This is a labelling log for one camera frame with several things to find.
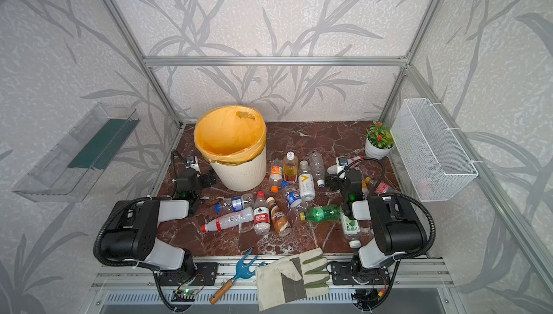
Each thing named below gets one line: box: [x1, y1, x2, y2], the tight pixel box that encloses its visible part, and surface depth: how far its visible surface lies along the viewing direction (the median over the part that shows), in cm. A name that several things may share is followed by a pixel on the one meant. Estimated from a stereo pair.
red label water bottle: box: [253, 190, 271, 237], surface depth 83 cm
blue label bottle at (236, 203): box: [214, 193, 255, 213], surface depth 88 cm
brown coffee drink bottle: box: [265, 196, 292, 237], surface depth 83 cm
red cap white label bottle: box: [200, 206, 255, 234], surface depth 84 cm
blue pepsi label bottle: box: [280, 180, 305, 214], surface depth 89 cm
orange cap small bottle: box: [268, 158, 283, 194], surface depth 98 cm
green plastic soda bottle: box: [299, 203, 343, 223], surface depth 86 cm
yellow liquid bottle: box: [282, 151, 299, 185], surface depth 91 cm
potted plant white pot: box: [362, 120, 395, 160], surface depth 98 cm
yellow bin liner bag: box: [193, 105, 268, 166], surface depth 87 cm
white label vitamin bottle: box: [298, 159, 317, 202], surface depth 92 cm
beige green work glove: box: [255, 247, 330, 312], surface depth 74 cm
